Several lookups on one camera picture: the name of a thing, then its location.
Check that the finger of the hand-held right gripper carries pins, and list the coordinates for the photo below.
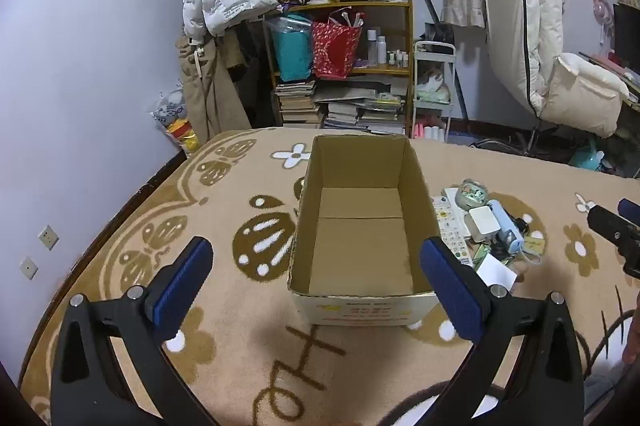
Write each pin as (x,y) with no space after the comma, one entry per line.
(630,208)
(617,233)

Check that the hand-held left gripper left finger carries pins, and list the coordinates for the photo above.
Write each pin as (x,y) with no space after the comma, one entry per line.
(181,286)

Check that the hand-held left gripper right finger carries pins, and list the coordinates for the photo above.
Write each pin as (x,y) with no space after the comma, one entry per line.
(450,293)

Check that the white paper card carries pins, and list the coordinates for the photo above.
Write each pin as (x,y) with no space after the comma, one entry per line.
(495,273)

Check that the green surfboard shaped sticker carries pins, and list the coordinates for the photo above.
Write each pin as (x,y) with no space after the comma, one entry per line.
(481,251)

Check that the white remote control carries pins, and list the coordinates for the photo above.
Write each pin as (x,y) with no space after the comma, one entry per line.
(447,231)

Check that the white charger adapter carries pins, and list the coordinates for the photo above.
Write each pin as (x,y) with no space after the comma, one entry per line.
(482,223)

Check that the light blue power bank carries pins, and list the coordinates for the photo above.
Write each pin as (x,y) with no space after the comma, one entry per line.
(505,226)

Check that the key bunch with black fob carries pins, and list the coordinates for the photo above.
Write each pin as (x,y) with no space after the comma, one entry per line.
(525,226)

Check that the cartoon print earphone case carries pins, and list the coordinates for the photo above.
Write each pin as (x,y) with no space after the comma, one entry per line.
(472,195)

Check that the brown cardboard box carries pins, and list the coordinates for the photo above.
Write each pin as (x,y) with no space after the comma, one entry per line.
(350,256)

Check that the teal plastic object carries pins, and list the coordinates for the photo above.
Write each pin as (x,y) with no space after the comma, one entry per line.
(587,159)

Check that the pink and white rolls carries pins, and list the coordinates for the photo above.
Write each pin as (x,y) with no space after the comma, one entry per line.
(427,130)

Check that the plastic bag of snacks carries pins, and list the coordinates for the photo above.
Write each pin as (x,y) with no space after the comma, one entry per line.
(172,116)

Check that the black monitor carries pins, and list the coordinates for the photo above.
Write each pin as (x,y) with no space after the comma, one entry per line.
(627,34)

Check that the pile of magazines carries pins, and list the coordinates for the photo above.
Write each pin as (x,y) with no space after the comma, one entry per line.
(365,116)

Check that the beige coat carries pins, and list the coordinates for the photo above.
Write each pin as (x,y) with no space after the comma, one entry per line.
(210,91)

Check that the green tissue packs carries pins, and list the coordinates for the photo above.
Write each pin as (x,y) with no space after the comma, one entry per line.
(432,95)

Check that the pink desk fan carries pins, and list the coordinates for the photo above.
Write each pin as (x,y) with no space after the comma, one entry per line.
(601,10)

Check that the calico cat plush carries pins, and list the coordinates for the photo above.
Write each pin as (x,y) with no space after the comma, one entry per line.
(432,79)

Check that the stack of old books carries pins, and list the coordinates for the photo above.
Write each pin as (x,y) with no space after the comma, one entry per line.
(297,104)

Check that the cream padded chair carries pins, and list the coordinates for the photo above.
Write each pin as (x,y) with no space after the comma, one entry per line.
(540,6)

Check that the flat cardboard sheets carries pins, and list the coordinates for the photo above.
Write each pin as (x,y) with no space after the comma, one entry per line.
(360,89)

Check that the dark hanging clothes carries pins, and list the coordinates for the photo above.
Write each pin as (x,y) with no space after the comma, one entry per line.
(245,51)

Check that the white trolley cart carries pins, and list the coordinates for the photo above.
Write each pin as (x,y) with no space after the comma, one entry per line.
(435,48)

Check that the white cosmetic bottle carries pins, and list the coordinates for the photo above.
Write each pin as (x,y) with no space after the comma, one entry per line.
(382,51)

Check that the black item on cart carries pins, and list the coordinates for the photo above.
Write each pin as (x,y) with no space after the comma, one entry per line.
(440,36)

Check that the tall clear bottle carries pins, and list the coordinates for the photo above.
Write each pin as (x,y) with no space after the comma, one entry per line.
(371,49)

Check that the teal bag in plastic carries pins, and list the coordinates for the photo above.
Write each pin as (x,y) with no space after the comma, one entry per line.
(292,51)

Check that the red patterned gift bag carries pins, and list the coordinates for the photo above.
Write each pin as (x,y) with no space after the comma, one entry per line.
(335,46)

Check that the wooden shelf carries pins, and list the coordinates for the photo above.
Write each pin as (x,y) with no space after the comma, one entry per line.
(350,6)

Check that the white wall socket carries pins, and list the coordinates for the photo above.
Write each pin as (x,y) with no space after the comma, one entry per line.
(48,237)
(28,267)

